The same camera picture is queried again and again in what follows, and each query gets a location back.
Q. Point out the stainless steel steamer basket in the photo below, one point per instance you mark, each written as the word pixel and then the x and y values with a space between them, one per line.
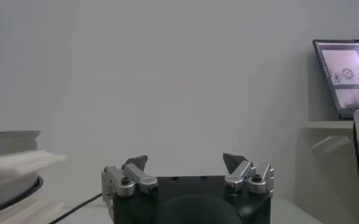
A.
pixel 11 143

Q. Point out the open black laptop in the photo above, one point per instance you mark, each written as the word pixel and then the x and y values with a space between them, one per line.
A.
pixel 346 76

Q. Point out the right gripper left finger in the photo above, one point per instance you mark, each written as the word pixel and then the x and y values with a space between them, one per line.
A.
pixel 138 176

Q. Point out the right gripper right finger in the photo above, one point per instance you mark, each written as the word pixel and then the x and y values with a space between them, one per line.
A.
pixel 241 173

